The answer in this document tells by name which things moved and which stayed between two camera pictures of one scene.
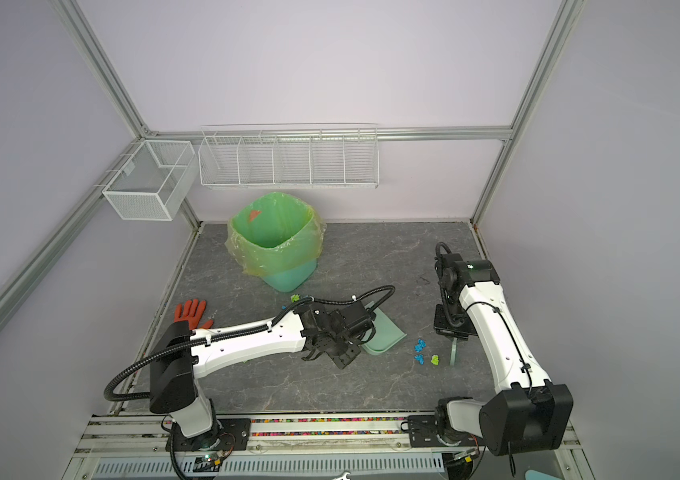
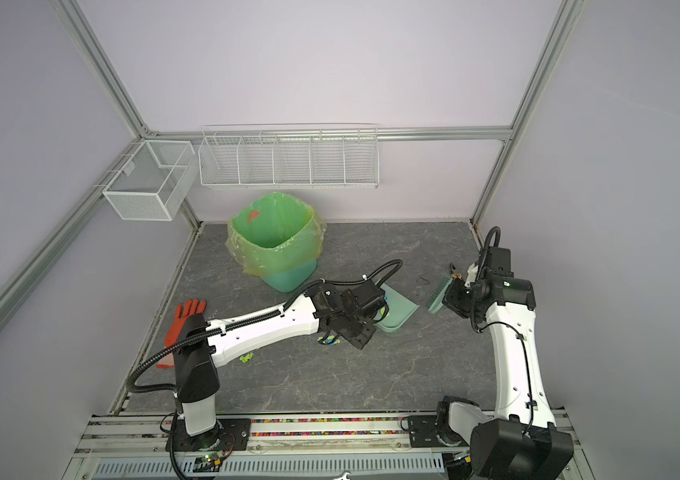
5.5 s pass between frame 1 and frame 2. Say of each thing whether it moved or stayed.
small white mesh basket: stayed
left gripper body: moved
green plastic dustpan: moved
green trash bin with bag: stayed
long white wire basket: stayed
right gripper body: moved
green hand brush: moved
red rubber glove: stayed
